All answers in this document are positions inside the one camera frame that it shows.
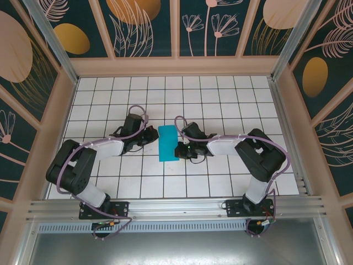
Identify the aluminium frame post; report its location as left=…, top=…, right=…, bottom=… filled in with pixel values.
left=270, top=0, right=323, bottom=81
left=23, top=0, right=79, bottom=85

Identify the long aluminium mounting rail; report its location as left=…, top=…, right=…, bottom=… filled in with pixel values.
left=25, top=195, right=328, bottom=223

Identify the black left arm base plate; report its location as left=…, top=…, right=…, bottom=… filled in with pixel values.
left=78, top=200, right=130, bottom=220

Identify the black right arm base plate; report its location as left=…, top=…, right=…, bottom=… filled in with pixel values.
left=225, top=199, right=276, bottom=218

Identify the grey metal shelf plate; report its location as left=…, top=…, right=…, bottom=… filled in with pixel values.
left=26, top=217, right=336, bottom=265

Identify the blue cloth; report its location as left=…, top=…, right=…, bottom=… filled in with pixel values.
left=158, top=125, right=181, bottom=163

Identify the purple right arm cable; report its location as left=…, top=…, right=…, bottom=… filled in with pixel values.
left=174, top=115, right=292, bottom=237

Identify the aluminium table side rail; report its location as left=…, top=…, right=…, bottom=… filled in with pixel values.
left=268, top=77, right=314, bottom=197

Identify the grey slotted cable duct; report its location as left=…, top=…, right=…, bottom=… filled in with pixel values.
left=38, top=220, right=249, bottom=233

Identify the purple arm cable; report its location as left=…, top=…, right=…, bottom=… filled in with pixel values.
left=56, top=104, right=151, bottom=240
left=174, top=115, right=292, bottom=237

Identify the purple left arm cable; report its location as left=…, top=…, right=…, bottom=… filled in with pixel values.
left=56, top=104, right=151, bottom=240

